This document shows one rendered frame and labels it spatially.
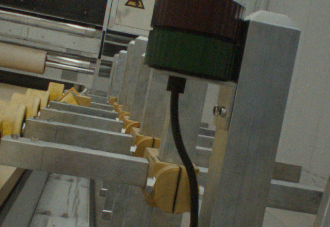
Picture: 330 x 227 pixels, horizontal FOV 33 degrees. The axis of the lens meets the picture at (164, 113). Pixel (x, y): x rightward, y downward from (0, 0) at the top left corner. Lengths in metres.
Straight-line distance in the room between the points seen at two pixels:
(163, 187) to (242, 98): 0.25
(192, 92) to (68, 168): 0.17
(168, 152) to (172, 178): 0.04
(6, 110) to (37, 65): 2.04
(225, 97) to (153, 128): 0.49
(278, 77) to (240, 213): 0.09
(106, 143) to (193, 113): 0.31
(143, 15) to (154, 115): 2.07
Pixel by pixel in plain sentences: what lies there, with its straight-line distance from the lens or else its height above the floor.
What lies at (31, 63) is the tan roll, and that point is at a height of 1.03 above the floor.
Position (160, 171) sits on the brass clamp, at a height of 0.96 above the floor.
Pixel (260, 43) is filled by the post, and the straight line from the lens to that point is 0.36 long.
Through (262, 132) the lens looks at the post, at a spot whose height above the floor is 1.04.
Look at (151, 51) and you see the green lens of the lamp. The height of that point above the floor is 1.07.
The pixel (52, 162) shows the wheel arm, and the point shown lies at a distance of 0.65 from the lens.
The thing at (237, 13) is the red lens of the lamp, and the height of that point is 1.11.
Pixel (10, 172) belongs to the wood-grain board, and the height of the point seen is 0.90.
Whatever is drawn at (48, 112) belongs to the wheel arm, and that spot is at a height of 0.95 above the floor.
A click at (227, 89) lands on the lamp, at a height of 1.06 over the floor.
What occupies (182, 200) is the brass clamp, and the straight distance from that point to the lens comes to 0.59.
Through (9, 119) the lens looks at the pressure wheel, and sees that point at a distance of 0.88.
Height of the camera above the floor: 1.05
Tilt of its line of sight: 3 degrees down
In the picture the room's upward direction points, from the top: 11 degrees clockwise
